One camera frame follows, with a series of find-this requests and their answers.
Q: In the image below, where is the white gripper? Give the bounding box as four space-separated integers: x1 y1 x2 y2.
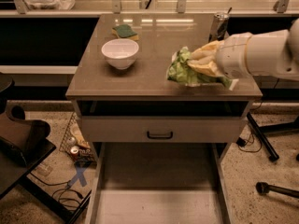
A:
188 33 252 79

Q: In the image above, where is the green jalapeno chip bag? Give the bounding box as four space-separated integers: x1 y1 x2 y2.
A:
166 47 238 91

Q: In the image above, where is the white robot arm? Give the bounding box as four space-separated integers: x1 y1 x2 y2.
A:
187 20 299 80

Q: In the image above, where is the grey drawer cabinet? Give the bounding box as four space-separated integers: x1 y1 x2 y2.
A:
64 13 263 165

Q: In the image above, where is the closed top drawer front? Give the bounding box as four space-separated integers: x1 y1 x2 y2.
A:
77 116 246 143

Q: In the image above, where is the open middle drawer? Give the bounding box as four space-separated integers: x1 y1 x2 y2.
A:
85 143 235 224

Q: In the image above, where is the silver drink can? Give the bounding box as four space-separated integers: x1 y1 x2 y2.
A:
208 8 232 42

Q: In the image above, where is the white ceramic bowl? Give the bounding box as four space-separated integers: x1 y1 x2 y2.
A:
101 38 139 70

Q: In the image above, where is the green yellow sponge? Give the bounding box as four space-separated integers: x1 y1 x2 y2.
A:
112 24 139 41

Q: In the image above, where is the black stand leg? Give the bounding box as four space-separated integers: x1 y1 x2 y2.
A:
247 113 279 162

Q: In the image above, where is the black chair base leg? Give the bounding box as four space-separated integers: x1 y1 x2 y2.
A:
255 182 299 198

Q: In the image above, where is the red soda can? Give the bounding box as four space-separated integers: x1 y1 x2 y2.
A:
70 146 79 161

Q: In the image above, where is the blue tape cross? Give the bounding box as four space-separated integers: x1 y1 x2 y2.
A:
68 167 87 187

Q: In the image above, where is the black chair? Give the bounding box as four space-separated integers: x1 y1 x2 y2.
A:
0 73 91 224

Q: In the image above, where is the wire basket with items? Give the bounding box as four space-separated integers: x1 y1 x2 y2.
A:
59 113 94 161

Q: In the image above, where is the black floor cable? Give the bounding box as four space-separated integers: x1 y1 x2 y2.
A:
29 171 85 211

